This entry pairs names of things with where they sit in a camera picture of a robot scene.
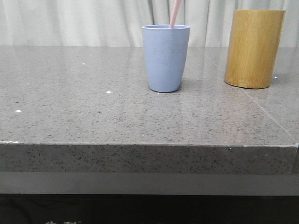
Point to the dark cabinet front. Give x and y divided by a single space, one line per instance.
146 209

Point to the blue plastic cup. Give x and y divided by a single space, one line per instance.
165 51

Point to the grey-white curtain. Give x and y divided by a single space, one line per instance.
118 23

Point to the bamboo wooden cup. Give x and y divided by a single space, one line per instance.
253 45

